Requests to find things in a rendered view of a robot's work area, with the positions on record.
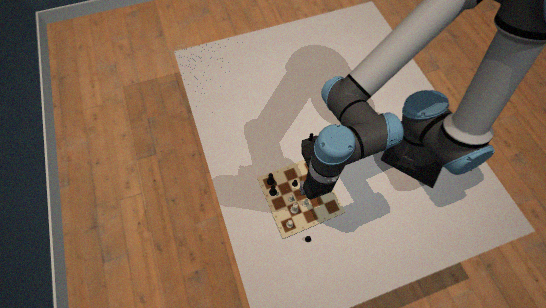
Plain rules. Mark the small chessboard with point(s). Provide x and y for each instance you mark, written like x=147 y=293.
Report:
x=319 y=210

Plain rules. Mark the white chess king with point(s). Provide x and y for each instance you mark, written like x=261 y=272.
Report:
x=294 y=208

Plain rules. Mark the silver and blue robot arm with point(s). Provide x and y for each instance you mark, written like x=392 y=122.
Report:
x=459 y=142

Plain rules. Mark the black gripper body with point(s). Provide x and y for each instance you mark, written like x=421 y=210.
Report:
x=315 y=184

